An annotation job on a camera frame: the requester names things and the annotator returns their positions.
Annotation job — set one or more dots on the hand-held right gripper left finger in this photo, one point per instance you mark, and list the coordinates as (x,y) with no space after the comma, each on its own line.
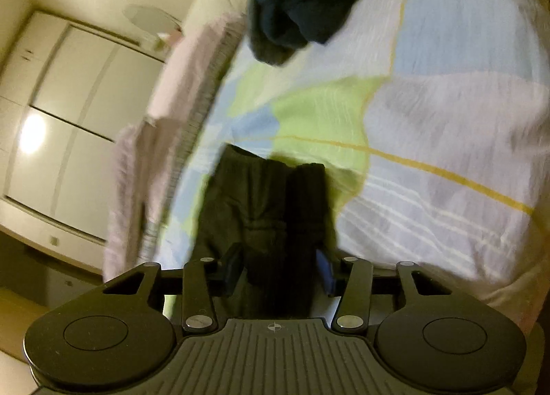
(234,268)

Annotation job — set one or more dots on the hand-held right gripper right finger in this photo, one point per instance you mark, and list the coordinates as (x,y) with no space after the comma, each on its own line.
(326,274)

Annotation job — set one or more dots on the dark navy garment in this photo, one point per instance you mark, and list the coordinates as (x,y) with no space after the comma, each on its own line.
(300,0)

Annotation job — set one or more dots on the cream wardrobe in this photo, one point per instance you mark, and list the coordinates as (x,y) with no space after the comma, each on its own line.
(77,120)

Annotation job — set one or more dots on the oval mirror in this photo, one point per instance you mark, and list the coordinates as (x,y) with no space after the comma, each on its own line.
(150,16)

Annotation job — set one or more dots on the black pants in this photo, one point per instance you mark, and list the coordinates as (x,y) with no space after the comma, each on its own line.
(258,214)

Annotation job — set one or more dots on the checkered bed sheet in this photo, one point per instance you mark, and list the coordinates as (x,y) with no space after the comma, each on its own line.
(429,120)

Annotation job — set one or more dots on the mauve velvet pillow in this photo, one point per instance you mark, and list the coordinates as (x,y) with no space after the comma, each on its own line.
(133,189)

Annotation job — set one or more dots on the pink pillow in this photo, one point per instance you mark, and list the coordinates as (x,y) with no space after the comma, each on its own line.
(189,68)

